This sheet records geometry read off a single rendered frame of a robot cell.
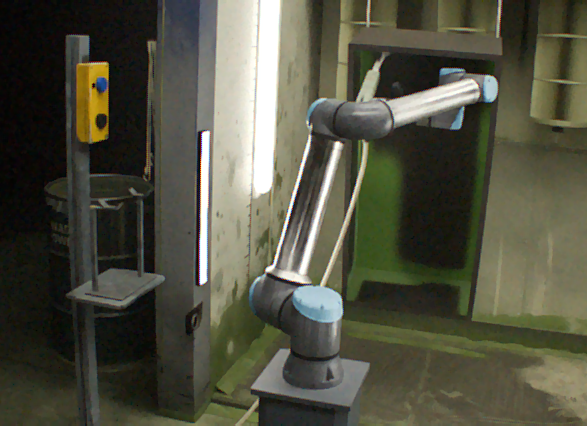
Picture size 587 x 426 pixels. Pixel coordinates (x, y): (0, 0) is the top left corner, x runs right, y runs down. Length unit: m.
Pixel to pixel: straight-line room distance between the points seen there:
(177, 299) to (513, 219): 2.11
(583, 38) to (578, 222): 1.05
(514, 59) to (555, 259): 1.19
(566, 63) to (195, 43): 2.08
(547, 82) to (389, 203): 1.18
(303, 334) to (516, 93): 2.65
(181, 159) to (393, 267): 1.29
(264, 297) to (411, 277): 1.43
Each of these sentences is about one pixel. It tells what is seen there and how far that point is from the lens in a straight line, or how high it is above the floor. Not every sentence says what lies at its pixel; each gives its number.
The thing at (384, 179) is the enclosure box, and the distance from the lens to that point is 3.42.
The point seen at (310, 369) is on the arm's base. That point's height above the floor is 0.70.
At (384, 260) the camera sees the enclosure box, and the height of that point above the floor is 0.59.
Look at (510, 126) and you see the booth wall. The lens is 4.46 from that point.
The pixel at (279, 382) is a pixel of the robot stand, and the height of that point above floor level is 0.64.
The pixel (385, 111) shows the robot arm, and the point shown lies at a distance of 2.20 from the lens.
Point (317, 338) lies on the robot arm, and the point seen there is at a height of 0.80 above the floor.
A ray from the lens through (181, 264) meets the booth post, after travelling 2.97.
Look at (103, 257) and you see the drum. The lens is 3.50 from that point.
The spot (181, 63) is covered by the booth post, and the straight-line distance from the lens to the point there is 2.82.
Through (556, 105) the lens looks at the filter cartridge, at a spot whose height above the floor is 1.37.
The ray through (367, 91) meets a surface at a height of 1.47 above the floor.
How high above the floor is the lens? 1.68
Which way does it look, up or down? 14 degrees down
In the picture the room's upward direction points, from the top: 3 degrees clockwise
